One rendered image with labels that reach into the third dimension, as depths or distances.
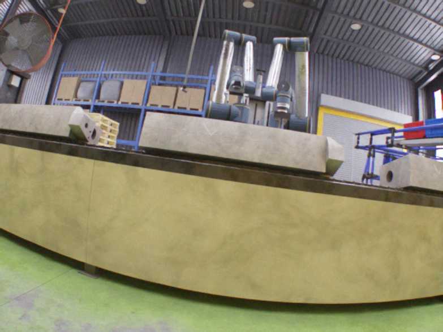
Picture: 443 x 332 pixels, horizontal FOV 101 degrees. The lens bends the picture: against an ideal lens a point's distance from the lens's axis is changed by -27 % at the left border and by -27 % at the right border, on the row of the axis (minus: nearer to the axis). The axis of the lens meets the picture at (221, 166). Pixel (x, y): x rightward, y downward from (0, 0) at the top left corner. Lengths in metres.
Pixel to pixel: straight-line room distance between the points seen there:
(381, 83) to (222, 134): 14.12
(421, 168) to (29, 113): 2.57
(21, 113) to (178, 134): 1.21
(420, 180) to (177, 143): 1.44
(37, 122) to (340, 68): 13.64
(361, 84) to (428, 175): 12.79
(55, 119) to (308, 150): 1.51
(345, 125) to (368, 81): 3.09
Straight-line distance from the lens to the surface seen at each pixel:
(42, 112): 1.83
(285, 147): 1.30
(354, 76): 14.33
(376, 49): 14.28
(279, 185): 1.27
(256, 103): 3.15
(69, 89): 13.78
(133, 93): 11.71
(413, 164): 1.68
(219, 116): 2.66
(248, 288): 1.38
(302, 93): 2.68
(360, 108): 13.22
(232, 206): 1.25
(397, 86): 15.80
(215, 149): 1.26
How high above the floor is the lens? 0.71
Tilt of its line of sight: 2 degrees up
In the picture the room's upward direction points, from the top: 8 degrees clockwise
